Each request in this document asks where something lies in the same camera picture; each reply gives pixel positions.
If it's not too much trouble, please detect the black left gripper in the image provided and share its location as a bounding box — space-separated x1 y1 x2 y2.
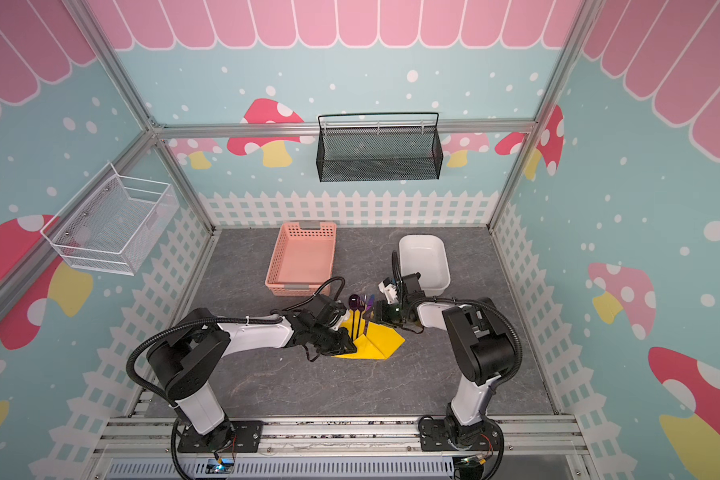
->
309 323 359 357

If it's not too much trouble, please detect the yellow paper napkin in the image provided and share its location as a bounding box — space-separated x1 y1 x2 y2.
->
339 310 405 360

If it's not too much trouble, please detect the purple metal fork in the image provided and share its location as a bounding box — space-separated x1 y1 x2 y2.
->
357 294 368 336

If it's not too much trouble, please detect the purple metal spoon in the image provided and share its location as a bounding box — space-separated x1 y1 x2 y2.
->
348 294 360 340

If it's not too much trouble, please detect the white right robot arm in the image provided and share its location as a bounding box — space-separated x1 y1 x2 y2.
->
374 251 523 479

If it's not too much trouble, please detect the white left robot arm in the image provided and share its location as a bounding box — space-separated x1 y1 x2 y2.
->
125 276 357 479

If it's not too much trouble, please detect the white plastic tub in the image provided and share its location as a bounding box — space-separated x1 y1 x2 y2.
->
398 234 451 296

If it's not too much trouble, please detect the pink perforated plastic basket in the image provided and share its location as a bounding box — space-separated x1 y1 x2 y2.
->
265 222 337 297

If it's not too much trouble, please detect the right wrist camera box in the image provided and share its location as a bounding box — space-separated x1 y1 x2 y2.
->
378 272 424 304

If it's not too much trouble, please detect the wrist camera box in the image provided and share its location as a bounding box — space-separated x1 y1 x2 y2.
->
378 272 424 304
306 295 347 327

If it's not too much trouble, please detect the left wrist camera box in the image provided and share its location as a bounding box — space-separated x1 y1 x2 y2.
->
306 295 347 327

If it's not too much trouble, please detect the black mesh wall basket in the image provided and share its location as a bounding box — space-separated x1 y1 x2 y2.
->
316 111 444 182

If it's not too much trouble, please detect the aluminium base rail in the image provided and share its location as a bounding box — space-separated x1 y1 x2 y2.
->
82 415 598 479

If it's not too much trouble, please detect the white wire wall basket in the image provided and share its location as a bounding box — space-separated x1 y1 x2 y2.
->
40 164 180 276

